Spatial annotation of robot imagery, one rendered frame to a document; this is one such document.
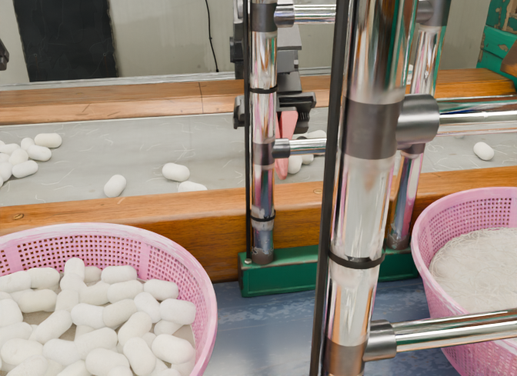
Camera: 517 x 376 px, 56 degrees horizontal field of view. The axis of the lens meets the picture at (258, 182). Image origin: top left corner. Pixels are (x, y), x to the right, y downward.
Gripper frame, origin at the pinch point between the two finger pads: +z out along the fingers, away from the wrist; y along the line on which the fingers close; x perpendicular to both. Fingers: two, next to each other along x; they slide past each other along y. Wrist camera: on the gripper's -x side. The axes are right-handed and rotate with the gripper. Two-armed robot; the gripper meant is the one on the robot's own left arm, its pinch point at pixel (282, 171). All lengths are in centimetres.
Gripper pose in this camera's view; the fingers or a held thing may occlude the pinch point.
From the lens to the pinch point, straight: 60.0
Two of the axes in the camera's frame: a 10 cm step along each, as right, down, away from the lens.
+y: 9.9, -0.8, 1.4
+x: -1.1, 3.6, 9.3
